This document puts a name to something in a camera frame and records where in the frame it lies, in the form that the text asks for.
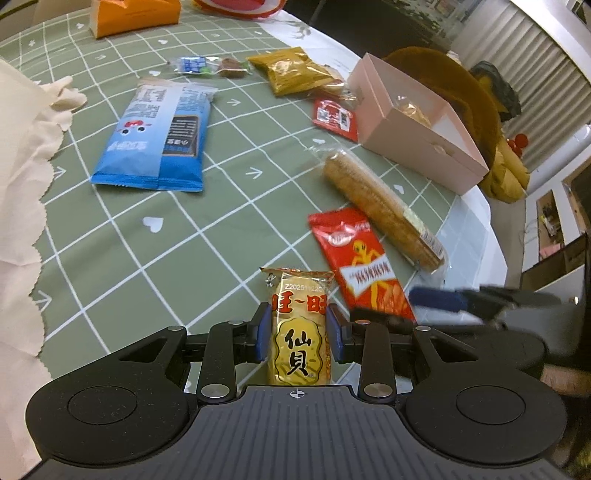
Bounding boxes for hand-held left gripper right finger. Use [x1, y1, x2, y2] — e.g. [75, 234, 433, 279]
[326, 305, 481, 404]

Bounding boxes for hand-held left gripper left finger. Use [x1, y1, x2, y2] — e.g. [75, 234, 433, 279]
[117, 302, 272, 403]

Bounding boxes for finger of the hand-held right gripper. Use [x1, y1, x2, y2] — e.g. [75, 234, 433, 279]
[349, 307, 416, 330]
[408, 285, 514, 325]

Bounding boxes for yellow rice cracker packet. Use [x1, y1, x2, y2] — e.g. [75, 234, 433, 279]
[259, 266, 335, 386]

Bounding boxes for red spicy strip packet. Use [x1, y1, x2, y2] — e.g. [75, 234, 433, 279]
[308, 207, 417, 324]

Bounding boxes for sesame roll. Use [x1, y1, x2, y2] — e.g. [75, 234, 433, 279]
[308, 144, 448, 274]

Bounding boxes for pink cardboard box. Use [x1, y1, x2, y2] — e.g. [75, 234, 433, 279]
[346, 52, 490, 195]

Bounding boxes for small red sauce packet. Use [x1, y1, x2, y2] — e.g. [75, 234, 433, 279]
[311, 96, 359, 143]

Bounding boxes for golden yellow snack packet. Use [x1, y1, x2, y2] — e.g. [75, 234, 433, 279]
[246, 46, 346, 97]

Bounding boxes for dark cabinet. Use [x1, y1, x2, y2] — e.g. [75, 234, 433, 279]
[521, 231, 591, 296]

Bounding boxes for green grid tablecloth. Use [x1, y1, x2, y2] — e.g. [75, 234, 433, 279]
[0, 0, 462, 386]

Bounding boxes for yellow garment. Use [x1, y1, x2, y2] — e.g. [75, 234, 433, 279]
[478, 134, 531, 205]

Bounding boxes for clear wrapped snack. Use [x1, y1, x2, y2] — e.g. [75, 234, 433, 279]
[396, 99, 434, 127]

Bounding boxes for dark green cushion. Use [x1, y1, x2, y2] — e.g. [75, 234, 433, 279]
[470, 60, 522, 123]

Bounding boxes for blue snack packet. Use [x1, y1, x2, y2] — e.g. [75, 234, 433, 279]
[90, 79, 218, 193]

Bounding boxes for grey curtain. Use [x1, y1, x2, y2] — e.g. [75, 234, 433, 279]
[450, 0, 591, 171]

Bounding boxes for small clear candy packet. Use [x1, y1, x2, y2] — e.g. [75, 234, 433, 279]
[169, 55, 254, 78]

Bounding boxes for cream cloth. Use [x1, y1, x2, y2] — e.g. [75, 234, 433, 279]
[0, 59, 88, 480]

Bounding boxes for red white bunny bag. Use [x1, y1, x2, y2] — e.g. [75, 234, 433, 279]
[193, 0, 286, 20]

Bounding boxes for orange tissue box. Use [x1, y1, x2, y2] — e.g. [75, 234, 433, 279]
[90, 0, 182, 39]

